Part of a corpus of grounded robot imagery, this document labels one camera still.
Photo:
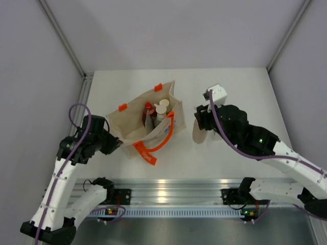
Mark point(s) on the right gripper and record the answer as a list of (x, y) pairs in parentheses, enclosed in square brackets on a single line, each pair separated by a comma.
[(204, 115)]

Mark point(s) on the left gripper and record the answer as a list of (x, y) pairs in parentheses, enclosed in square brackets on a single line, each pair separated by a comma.
[(114, 143)]

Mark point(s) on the cream canvas tote bag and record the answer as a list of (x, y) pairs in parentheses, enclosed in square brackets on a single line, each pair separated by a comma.
[(126, 123)]

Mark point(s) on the beige pump bottle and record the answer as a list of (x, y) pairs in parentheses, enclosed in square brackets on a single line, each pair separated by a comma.
[(198, 135)]

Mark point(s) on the red dish soap bottle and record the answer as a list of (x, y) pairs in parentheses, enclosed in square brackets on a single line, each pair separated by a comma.
[(149, 109)]

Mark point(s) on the grey-green pump bottle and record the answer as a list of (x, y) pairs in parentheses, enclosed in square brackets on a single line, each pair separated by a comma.
[(161, 112)]

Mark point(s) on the pale green bottle beige cap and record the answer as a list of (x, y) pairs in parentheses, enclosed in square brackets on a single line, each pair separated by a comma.
[(165, 102)]

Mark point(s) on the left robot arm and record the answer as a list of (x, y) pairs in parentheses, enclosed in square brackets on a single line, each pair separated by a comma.
[(56, 222)]

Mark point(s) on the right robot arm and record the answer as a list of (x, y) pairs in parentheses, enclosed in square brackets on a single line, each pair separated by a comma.
[(308, 189)]

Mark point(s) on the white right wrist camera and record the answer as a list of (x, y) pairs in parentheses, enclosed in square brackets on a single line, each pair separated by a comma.
[(219, 96)]

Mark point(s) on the aluminium rail base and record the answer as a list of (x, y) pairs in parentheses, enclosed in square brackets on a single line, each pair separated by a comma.
[(220, 198)]

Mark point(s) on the right aluminium frame post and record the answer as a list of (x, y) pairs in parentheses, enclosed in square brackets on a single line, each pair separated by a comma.
[(294, 24)]

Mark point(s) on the aluminium frame post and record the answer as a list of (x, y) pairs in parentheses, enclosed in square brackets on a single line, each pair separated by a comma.
[(60, 34), (294, 24)]

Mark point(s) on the left aluminium frame post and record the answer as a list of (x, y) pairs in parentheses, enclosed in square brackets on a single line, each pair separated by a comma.
[(60, 34)]

